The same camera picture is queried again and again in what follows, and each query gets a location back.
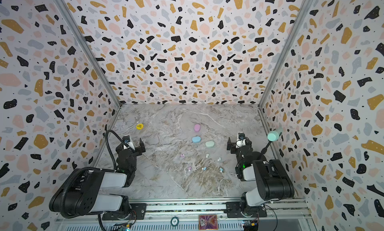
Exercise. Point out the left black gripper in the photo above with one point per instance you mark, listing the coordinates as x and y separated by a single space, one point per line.
132 150

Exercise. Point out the mint green charging case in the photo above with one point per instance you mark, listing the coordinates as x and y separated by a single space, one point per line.
210 144

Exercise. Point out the blue charging case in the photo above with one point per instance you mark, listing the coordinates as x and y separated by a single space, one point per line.
196 139

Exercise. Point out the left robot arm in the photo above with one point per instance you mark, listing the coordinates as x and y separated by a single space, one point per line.
80 194

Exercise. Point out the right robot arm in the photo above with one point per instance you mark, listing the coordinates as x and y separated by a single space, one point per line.
272 181

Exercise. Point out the pink charging case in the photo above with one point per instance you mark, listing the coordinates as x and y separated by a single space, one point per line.
197 127

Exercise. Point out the pink square tag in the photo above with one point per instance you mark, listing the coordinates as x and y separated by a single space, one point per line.
208 222

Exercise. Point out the round white badge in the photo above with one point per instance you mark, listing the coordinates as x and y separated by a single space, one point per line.
174 221

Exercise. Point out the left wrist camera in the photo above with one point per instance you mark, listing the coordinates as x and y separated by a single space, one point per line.
128 143

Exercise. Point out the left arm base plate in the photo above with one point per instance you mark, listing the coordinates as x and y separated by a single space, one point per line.
130 212

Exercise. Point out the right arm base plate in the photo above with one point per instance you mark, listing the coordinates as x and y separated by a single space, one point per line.
240 210

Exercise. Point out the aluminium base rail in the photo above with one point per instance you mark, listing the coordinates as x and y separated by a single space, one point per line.
284 215

